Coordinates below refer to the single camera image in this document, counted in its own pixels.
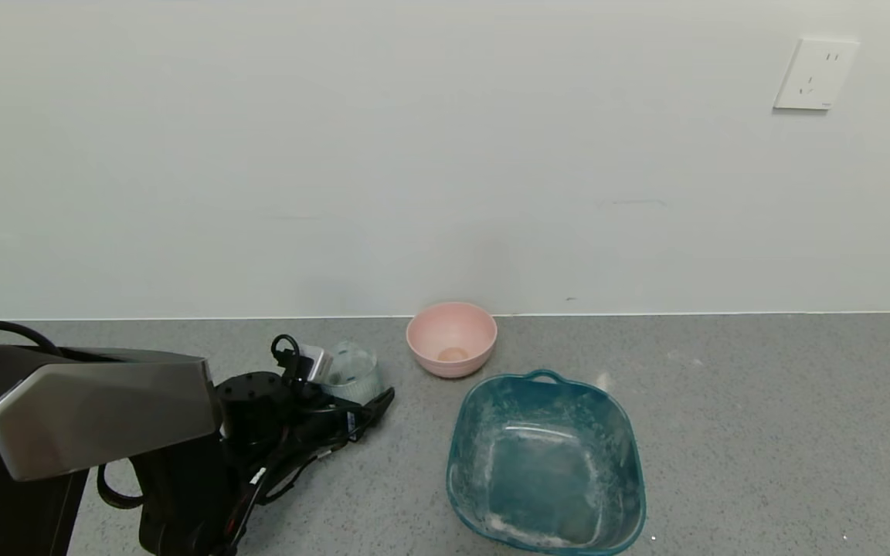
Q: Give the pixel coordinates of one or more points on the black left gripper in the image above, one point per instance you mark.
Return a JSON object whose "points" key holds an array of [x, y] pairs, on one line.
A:
{"points": [[351, 424]]}

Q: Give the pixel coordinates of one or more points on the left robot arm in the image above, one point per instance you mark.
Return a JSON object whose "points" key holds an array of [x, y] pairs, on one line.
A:
{"points": [[105, 409]]}

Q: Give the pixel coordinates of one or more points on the pink bowl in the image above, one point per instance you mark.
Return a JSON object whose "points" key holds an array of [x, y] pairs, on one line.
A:
{"points": [[445, 333]]}

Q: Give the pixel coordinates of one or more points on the teal square plastic basin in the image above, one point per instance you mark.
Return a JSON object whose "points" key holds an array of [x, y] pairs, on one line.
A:
{"points": [[545, 471]]}

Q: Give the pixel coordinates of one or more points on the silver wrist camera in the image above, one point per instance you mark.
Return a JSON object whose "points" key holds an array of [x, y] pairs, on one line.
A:
{"points": [[315, 363]]}

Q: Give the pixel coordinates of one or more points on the white wall socket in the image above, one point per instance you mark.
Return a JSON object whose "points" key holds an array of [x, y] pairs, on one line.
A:
{"points": [[816, 75]]}

